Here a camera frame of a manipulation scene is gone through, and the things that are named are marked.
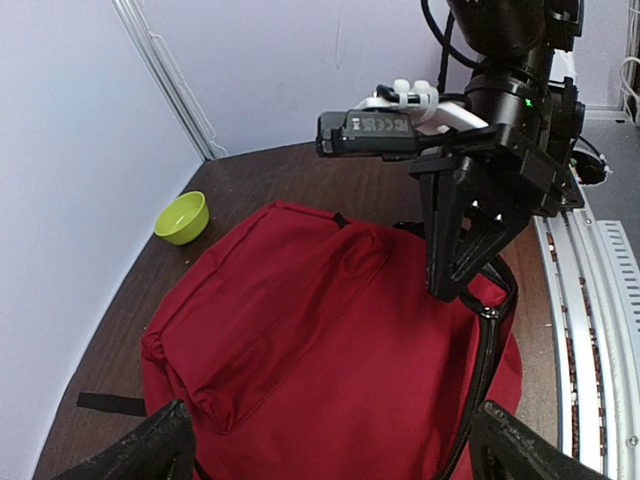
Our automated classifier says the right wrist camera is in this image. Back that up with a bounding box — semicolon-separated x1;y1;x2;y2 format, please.
315;79;489;161

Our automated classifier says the front aluminium rail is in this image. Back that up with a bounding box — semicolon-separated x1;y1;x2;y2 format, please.
534;207;639;479

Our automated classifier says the lime green bowl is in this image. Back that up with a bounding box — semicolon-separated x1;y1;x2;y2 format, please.
154;191;210;246

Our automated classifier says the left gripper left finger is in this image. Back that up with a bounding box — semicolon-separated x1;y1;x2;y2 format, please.
56;400;195;480

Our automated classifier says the right aluminium frame post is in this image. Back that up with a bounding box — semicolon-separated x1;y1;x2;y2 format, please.
111;0;229;161

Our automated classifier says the red backpack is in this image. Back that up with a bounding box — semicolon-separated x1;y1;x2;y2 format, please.
77;199;524;480

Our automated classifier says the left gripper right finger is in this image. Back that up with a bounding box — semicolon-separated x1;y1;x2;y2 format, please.
469;401;605;480

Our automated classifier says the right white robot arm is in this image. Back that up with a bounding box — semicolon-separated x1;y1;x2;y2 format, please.
410;1;585;302

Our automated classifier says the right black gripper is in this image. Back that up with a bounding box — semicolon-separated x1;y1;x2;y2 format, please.
411;77;585;300

